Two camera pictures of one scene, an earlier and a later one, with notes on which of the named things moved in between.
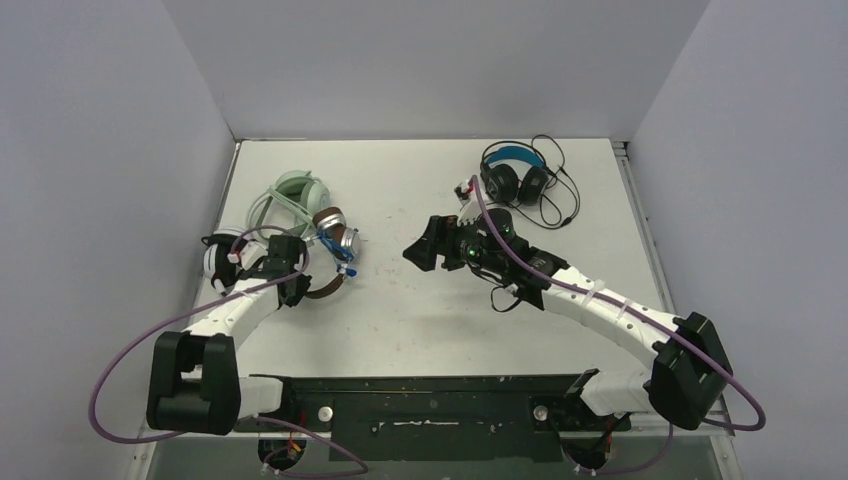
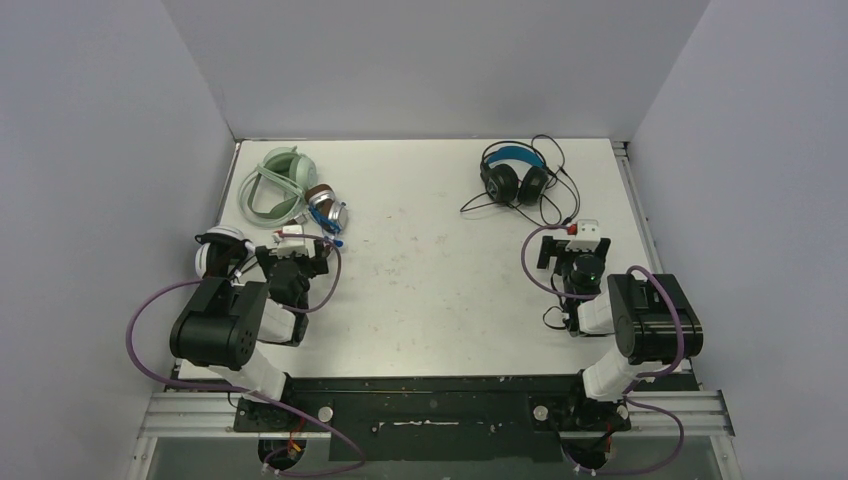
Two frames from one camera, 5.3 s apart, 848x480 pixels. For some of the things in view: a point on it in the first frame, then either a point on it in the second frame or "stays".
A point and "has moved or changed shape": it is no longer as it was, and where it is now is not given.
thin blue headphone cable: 347,254 -> 329,223
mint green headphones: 289,204 has moved or changed shape
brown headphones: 341,240 has moved or changed shape
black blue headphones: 513,170 stays
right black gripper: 448,242 -> 548,250
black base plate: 452,418 stays
